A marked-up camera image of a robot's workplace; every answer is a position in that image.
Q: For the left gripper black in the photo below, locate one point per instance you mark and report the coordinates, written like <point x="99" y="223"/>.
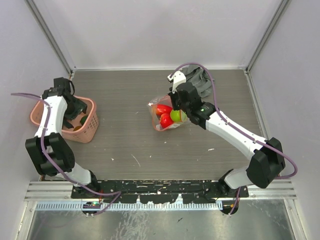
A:
<point x="79" y="107"/>

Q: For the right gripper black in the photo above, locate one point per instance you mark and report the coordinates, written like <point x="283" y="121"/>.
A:
<point x="172" y="97"/>

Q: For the dark green fruit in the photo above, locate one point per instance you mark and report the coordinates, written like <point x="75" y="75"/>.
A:
<point x="83" y="120"/>

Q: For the green lime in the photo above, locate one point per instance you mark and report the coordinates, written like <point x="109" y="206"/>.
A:
<point x="178" y="116"/>

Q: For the pink plastic basket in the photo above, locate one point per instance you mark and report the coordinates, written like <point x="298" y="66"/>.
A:
<point x="88" y="130"/>

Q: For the red yellow mango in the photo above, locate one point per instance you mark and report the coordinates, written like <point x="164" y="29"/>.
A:
<point x="162" y="109"/>

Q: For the clear zip top bag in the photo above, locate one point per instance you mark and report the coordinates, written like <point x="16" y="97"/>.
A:
<point x="155" y="119"/>

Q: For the red apple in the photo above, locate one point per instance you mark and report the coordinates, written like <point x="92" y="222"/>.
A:
<point x="165" y="121"/>

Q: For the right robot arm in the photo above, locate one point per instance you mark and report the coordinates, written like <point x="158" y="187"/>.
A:
<point x="265" y="156"/>

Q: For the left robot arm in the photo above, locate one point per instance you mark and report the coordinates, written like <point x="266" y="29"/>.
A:
<point x="48" y="150"/>

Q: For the grey crumpled cloth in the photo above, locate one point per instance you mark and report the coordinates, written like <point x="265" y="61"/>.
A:
<point x="199" y="78"/>

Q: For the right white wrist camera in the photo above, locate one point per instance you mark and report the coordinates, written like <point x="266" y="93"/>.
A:
<point x="176" y="79"/>

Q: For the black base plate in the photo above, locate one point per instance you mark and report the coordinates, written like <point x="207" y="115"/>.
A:
<point x="166" y="191"/>

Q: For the grey cable duct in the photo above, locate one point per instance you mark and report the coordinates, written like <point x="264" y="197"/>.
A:
<point x="89" y="207"/>

